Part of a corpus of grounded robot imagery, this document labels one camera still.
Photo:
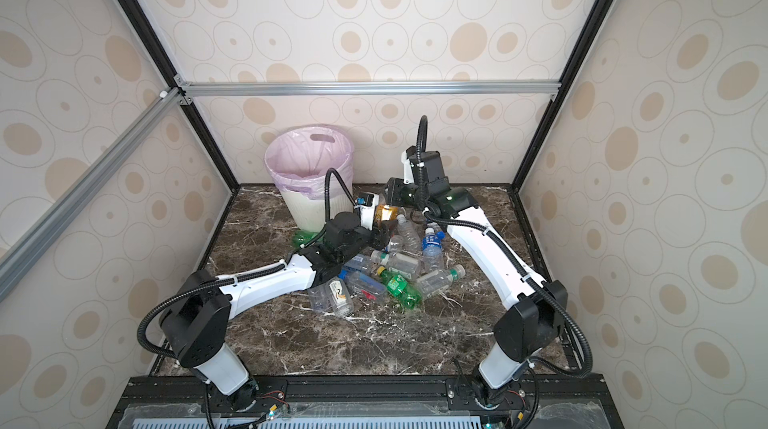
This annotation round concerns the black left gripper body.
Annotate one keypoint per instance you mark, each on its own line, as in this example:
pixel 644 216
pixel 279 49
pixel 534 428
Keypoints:
pixel 374 239

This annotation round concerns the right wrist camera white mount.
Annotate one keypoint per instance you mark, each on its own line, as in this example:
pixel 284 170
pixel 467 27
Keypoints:
pixel 428 165

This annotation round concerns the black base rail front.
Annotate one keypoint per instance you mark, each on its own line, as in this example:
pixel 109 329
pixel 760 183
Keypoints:
pixel 437 401

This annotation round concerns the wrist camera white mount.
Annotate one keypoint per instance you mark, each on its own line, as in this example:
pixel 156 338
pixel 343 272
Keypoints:
pixel 428 165
pixel 366 204

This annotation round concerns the clear unlabelled crushed bottle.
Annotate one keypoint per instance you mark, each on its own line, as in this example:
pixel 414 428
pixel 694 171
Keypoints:
pixel 412 242

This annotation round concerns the aluminium rail left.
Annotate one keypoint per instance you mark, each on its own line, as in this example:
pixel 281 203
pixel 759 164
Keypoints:
pixel 23 256

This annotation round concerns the clear bottle pink label blue cap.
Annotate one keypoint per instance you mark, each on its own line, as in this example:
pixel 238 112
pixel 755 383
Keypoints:
pixel 363 285

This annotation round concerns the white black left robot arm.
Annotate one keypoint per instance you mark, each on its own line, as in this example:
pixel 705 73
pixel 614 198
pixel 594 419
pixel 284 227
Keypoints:
pixel 191 326

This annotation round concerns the blue label white cap bottle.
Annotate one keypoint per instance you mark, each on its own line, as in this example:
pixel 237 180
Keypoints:
pixel 432 252

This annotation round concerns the green bottle yellow cap front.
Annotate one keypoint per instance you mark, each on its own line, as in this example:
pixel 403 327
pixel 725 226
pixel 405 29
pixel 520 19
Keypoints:
pixel 399 288

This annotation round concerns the white ribbed waste bin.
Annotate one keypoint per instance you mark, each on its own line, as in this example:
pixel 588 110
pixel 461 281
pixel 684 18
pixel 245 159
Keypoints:
pixel 309 214

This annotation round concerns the clear bottle barcode blue cap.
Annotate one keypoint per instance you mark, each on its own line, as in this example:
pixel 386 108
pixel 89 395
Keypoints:
pixel 361 263

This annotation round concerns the crane label white cap bottle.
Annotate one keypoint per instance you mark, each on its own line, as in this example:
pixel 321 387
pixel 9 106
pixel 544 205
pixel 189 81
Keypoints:
pixel 332 297

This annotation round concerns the pink bin liner bag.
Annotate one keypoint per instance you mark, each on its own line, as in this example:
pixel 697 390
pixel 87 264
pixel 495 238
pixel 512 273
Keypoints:
pixel 298 160

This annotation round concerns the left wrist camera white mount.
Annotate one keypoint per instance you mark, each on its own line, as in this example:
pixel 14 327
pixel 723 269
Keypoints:
pixel 366 204

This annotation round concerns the aluminium rail back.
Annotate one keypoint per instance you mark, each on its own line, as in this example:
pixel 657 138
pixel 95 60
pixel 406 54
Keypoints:
pixel 386 88

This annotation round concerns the clear square bottle green band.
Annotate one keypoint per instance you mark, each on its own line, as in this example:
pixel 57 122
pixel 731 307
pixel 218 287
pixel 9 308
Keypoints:
pixel 403 264

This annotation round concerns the aluminium rail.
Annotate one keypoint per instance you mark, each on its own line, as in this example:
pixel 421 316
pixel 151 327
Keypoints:
pixel 386 88
pixel 23 256

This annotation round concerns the clear bottle green label right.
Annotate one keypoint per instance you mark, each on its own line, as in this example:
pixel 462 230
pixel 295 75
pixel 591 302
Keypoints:
pixel 438 280

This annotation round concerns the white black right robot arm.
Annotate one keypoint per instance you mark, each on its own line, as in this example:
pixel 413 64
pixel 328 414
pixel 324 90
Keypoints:
pixel 535 307

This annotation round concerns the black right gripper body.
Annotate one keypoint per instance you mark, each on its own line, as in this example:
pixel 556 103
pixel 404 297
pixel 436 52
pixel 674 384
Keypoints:
pixel 400 193

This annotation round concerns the green bottle near bin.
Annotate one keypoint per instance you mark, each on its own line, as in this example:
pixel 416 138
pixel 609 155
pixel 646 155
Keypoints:
pixel 303 238

